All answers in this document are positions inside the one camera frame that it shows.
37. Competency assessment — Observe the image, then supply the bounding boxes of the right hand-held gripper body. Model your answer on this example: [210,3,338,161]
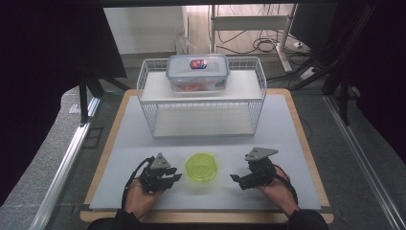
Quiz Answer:
[243,146,280,190]

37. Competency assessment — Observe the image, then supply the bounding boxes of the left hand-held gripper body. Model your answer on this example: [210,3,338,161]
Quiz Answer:
[138,151,172,195]

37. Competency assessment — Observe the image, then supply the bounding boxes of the green plastic container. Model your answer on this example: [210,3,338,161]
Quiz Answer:
[184,151,219,184]

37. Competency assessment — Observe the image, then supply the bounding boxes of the white wire rack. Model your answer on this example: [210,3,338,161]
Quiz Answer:
[136,56,268,139]

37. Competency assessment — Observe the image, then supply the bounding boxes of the orange food pieces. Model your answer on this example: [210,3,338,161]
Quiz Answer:
[174,81,218,93]

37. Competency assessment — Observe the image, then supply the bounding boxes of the clear plastic food container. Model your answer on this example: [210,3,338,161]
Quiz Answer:
[168,75,229,94]

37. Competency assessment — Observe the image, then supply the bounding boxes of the clear lid with blue seal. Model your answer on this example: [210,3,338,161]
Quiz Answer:
[165,54,231,81]

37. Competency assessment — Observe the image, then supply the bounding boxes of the person's right hand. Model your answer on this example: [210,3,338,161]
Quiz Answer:
[255,165,300,219]

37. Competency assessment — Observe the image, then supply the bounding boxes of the person's left hand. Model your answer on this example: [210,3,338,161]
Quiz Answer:
[123,176,166,222]

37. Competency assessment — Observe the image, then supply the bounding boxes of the white table sheet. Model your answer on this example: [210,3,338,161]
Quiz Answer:
[89,94,322,212]

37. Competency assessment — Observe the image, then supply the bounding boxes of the wooden table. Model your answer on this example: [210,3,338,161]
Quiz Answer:
[79,88,335,224]

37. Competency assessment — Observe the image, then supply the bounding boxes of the black metal stand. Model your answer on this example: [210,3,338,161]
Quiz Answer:
[78,61,132,127]
[337,68,351,127]

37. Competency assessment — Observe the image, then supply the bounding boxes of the white power strip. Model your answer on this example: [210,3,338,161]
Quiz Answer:
[299,66,318,81]

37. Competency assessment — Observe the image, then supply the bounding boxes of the black curtain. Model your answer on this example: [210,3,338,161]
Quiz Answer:
[314,0,406,166]
[0,0,128,207]

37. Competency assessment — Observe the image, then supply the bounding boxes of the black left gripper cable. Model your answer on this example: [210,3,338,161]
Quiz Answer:
[121,155,155,212]

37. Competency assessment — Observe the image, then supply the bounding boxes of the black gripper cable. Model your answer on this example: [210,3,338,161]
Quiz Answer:
[273,163,300,206]
[121,155,155,212]

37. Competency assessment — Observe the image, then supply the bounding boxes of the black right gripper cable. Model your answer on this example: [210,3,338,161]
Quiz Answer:
[273,163,300,206]

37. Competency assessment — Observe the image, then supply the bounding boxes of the aluminium floor rail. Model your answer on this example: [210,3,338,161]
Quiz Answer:
[323,95,406,230]
[29,96,101,230]

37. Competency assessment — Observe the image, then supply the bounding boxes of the black floor cables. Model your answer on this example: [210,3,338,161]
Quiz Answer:
[215,4,312,56]

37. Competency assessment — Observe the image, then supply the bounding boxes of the white desk frame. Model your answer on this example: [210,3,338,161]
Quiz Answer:
[208,4,299,74]

